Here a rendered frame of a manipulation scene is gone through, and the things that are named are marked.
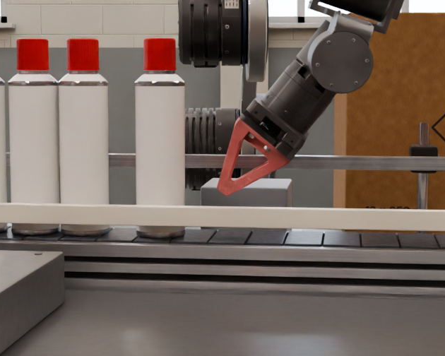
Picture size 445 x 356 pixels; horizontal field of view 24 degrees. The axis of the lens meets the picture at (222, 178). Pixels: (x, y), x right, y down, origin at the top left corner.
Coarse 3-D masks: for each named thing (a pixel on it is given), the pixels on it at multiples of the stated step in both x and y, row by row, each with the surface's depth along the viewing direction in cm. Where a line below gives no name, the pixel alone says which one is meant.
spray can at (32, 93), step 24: (24, 48) 106; (48, 48) 108; (24, 72) 107; (24, 96) 106; (48, 96) 107; (24, 120) 106; (48, 120) 107; (24, 144) 106; (48, 144) 107; (24, 168) 107; (48, 168) 107; (24, 192) 107; (48, 192) 108
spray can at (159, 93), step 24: (144, 48) 106; (168, 48) 105; (168, 72) 105; (144, 96) 105; (168, 96) 104; (144, 120) 105; (168, 120) 105; (144, 144) 105; (168, 144) 105; (144, 168) 105; (168, 168) 105; (144, 192) 106; (168, 192) 105
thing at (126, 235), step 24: (24, 240) 106; (48, 240) 106; (72, 240) 105; (96, 240) 106; (120, 240) 105; (144, 240) 104; (168, 240) 104; (192, 240) 104; (216, 240) 104; (240, 240) 104; (264, 240) 104; (288, 240) 104; (312, 240) 104; (336, 240) 104; (360, 240) 108; (384, 240) 104; (408, 240) 104; (432, 240) 104
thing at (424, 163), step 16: (112, 160) 111; (128, 160) 111; (192, 160) 110; (208, 160) 110; (224, 160) 110; (240, 160) 109; (256, 160) 109; (304, 160) 108; (320, 160) 108; (336, 160) 108; (352, 160) 108; (368, 160) 108; (384, 160) 107; (400, 160) 107; (416, 160) 107; (432, 160) 107
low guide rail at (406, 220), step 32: (64, 224) 105; (96, 224) 105; (128, 224) 104; (160, 224) 104; (192, 224) 104; (224, 224) 103; (256, 224) 103; (288, 224) 102; (320, 224) 102; (352, 224) 102; (384, 224) 101; (416, 224) 101
